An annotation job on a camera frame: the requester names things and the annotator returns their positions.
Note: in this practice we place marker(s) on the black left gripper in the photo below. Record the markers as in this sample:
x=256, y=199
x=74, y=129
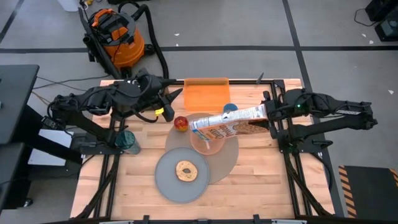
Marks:
x=149, y=90

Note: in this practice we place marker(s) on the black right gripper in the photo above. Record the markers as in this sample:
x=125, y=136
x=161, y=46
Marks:
x=278, y=109

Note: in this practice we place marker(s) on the red apple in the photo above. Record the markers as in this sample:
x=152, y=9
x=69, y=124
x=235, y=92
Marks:
x=180, y=124

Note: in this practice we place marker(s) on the cereal box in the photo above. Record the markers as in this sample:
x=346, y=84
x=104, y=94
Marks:
x=224, y=129

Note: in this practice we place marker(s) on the translucent pink bowl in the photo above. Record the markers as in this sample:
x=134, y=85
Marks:
x=206, y=147

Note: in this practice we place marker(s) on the bagel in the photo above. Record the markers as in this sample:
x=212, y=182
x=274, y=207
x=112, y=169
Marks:
x=180, y=174

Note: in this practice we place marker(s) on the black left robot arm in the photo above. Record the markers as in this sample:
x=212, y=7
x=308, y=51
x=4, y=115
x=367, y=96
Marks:
x=90, y=96

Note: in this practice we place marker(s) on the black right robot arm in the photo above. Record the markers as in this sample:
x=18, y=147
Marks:
x=335, y=105

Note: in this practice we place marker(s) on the blue cup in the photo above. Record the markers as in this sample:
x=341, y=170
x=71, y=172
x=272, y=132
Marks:
x=230, y=108

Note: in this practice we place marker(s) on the translucent orange tray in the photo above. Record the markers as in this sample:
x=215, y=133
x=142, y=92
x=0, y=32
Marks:
x=205, y=96

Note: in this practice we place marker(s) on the round grey placemat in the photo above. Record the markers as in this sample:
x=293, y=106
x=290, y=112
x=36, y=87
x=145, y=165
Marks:
x=224, y=161

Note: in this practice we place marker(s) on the orange shop vacuum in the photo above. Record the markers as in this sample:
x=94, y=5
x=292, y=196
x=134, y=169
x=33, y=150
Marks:
x=127, y=49

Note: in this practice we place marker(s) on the teal glass tumbler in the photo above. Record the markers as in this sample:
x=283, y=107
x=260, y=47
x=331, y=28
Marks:
x=127, y=141

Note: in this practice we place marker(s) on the black vacuum wand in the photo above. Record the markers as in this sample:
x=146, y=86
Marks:
x=104, y=62

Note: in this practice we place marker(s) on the round grey plate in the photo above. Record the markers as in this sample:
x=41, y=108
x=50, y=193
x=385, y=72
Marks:
x=168, y=186

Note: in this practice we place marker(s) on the black power adapter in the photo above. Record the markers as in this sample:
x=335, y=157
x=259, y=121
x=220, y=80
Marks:
x=51, y=123

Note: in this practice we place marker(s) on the black yellow striped mat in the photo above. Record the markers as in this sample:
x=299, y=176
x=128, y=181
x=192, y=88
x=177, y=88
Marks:
x=370, y=189

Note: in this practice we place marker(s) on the white bucket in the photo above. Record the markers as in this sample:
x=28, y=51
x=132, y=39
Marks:
x=68, y=4

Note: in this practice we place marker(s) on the white board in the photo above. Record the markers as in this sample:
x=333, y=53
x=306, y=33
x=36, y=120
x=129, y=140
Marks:
x=46, y=155

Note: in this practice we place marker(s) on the black desk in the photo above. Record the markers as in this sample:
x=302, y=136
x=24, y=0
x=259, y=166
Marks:
x=15, y=99

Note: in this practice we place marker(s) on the black equipment case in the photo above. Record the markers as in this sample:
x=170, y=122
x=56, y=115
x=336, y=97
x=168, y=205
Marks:
x=382, y=9
x=388, y=31

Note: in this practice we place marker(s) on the black metal table frame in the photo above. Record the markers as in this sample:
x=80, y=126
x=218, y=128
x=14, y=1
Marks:
x=242, y=81

